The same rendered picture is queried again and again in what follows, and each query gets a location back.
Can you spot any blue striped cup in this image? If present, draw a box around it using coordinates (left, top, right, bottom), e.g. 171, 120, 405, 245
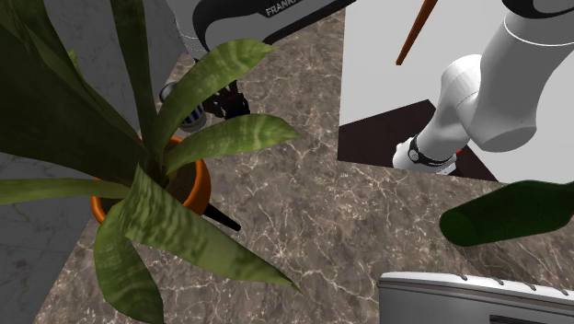
158, 82, 209, 133

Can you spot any green plant in orange pot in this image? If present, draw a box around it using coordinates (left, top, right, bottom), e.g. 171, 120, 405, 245
0, 0, 306, 324

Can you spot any dark robot stand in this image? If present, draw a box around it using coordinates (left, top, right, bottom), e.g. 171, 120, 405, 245
336, 98, 499, 183

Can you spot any brown wooden stick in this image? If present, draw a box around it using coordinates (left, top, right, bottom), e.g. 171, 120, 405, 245
395, 0, 440, 67

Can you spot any silver toaster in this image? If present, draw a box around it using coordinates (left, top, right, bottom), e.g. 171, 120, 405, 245
377, 271, 574, 324

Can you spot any dark green bottle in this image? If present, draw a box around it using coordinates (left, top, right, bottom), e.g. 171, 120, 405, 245
439, 179, 574, 248

